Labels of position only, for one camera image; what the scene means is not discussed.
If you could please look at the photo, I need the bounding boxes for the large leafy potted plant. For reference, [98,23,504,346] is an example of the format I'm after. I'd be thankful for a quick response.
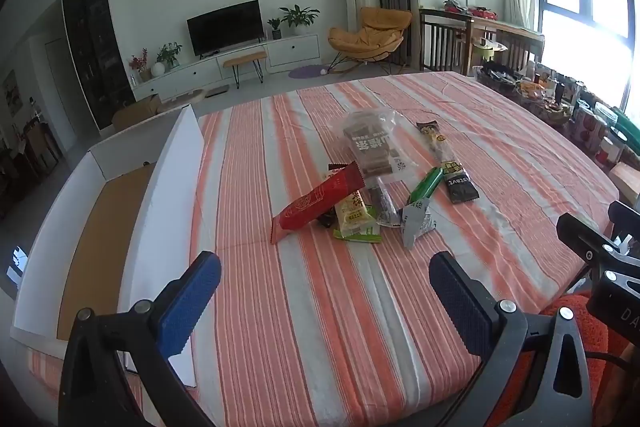
[279,4,321,38]

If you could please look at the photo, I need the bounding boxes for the red snack packet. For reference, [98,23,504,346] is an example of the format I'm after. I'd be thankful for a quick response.
[270,161,368,245]

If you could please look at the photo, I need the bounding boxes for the wooden bench with metal legs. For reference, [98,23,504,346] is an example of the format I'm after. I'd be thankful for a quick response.
[222,51,268,88]

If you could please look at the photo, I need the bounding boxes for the green snack packet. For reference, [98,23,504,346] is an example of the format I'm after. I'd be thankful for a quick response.
[407,167,445,206]

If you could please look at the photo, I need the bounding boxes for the red flowers in vase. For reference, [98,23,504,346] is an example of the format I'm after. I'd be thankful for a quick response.
[129,48,151,82]

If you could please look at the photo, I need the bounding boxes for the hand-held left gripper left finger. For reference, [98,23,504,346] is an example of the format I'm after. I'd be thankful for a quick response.
[59,251,222,427]

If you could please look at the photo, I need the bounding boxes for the long cartoon snack packet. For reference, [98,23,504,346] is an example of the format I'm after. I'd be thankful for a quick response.
[416,121,457,170]

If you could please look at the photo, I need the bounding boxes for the white cardboard box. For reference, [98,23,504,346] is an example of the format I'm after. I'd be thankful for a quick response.
[10,104,206,388]

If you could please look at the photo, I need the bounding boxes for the brown cardboard box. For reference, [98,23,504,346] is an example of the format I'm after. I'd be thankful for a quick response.
[111,93,163,131]

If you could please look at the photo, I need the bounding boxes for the white television cabinet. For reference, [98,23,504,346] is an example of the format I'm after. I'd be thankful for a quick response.
[135,33,321,94]

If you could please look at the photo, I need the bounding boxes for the flat screen television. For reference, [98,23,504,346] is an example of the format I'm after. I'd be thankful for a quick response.
[186,0,265,56]

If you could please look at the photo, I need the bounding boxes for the round white floor pad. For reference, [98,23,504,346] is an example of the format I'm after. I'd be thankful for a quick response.
[160,89,206,112]

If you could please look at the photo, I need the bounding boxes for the black display cabinet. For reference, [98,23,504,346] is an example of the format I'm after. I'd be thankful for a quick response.
[61,0,137,130]

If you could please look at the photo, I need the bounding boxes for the purple round mat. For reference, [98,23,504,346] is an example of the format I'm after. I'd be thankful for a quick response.
[288,65,326,80]

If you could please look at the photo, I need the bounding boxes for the white green rice cracker packet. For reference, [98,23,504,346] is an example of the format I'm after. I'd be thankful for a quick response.
[332,189,382,244]

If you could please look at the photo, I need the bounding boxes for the grey triangular snack packet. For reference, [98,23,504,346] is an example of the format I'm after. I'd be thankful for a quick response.
[400,202,437,250]

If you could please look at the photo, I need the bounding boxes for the orange striped tablecloth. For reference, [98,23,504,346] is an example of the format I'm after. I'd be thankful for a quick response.
[27,71,621,427]

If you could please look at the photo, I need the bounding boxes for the yellow lounge chair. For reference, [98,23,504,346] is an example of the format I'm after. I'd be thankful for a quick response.
[327,7,413,75]

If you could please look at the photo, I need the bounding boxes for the green plant in glass vase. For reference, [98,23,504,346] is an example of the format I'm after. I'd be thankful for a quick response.
[156,42,183,70]

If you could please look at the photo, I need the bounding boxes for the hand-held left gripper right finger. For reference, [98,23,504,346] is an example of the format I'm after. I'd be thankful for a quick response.
[428,251,594,427]

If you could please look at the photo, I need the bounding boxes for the orange fuzzy cloth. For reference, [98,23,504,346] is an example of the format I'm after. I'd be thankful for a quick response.
[520,292,640,427]

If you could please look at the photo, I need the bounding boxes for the dark wooden chair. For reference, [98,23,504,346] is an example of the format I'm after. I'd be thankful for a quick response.
[419,9,473,75]

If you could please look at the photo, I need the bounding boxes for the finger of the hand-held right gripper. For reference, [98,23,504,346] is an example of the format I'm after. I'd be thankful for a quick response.
[609,201,640,238]
[556,213,621,275]

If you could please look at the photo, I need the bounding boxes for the pile of jars and containers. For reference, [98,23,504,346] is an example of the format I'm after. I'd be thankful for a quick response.
[475,57,640,192]

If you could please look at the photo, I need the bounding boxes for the clear bread packet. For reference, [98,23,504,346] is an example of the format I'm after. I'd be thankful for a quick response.
[342,109,418,185]

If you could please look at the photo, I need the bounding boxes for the large window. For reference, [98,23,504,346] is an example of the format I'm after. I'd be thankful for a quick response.
[532,0,640,108]

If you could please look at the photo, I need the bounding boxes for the clear dark snack packet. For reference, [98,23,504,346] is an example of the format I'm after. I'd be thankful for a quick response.
[371,179,402,228]

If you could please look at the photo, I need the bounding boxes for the wooden dining chairs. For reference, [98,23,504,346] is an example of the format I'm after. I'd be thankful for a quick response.
[0,107,66,208]

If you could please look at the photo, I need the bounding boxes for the black packet with yellow label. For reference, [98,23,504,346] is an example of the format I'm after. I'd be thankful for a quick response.
[441,161,480,204]

